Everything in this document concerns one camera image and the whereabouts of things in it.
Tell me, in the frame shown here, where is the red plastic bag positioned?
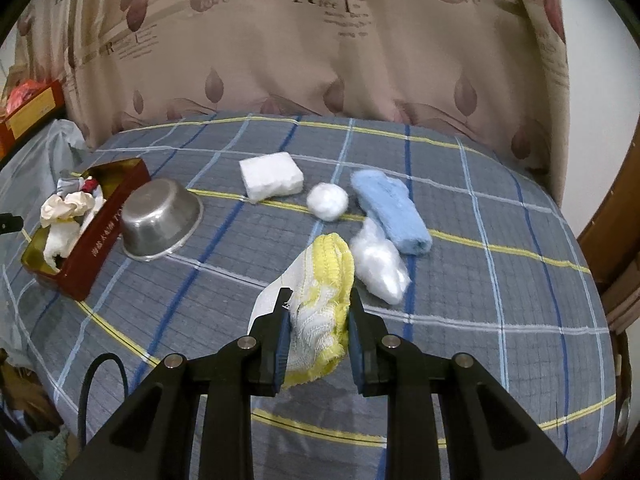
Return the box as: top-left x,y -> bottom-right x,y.
7,77 -> 48,111

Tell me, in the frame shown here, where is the red and white cloth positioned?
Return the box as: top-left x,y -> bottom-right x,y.
56,175 -> 101,196

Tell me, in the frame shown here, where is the white cloth with yellow edge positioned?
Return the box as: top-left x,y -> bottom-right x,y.
248,232 -> 356,388

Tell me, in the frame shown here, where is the clear plastic bag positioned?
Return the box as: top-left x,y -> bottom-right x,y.
348,217 -> 410,306

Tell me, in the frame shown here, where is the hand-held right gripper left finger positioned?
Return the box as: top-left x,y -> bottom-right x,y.
65,287 -> 293,480

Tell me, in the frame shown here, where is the red cardboard box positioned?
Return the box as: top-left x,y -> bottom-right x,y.
0,79 -> 66,156

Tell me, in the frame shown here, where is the white foam block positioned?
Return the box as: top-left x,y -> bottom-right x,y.
239,151 -> 304,203

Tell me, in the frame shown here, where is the white fluffy towel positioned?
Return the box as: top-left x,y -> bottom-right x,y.
44,210 -> 98,273

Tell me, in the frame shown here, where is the white cotton ball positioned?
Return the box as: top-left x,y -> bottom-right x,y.
306,182 -> 349,221

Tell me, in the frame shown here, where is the black cable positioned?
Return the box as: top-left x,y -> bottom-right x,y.
80,354 -> 126,448

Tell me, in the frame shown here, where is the light blue towel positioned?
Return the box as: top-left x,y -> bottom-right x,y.
350,170 -> 433,256

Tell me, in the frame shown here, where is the grey plaid tablecloth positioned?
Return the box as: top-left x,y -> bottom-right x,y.
0,112 -> 618,480

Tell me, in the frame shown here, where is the brown wooden door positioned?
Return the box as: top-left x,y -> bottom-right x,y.
577,200 -> 640,331

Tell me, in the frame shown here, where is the beige leaf print curtain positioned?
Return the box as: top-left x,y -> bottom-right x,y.
15,0 -> 571,191

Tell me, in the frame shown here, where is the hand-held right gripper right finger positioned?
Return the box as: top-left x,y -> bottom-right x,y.
348,285 -> 591,480

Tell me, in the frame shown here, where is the green cloth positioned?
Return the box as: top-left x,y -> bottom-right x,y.
22,425 -> 71,480

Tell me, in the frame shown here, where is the cream fabric scrunchie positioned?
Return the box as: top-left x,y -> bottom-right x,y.
40,191 -> 107,228

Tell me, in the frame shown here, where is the red tin box gold inside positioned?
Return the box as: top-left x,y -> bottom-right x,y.
21,157 -> 151,302

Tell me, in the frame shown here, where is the stainless steel bowl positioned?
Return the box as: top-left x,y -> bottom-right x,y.
120,178 -> 204,262

